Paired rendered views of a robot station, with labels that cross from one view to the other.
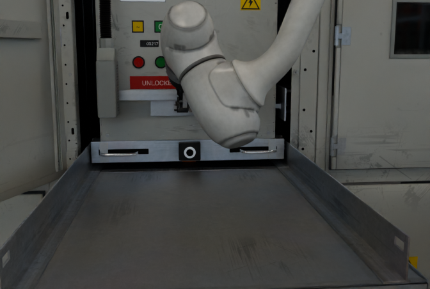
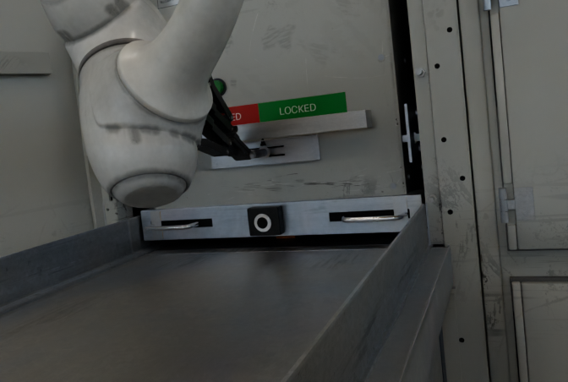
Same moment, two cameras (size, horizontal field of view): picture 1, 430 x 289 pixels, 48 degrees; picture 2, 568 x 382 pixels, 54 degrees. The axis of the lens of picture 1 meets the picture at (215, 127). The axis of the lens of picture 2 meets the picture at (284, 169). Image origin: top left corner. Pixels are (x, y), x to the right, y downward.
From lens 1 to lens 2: 63 cm
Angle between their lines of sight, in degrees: 27
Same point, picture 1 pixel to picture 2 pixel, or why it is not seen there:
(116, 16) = not seen: hidden behind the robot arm
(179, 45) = (60, 30)
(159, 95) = not seen: hidden behind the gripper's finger
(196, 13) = not seen: outside the picture
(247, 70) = (139, 52)
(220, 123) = (95, 160)
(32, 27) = (32, 59)
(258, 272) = not seen: outside the picture
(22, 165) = (28, 243)
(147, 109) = (207, 159)
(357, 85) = (543, 81)
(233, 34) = (318, 28)
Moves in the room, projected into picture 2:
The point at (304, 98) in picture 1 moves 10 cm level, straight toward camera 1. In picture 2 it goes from (443, 118) to (415, 122)
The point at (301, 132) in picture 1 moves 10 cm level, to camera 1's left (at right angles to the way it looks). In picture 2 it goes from (444, 182) to (380, 185)
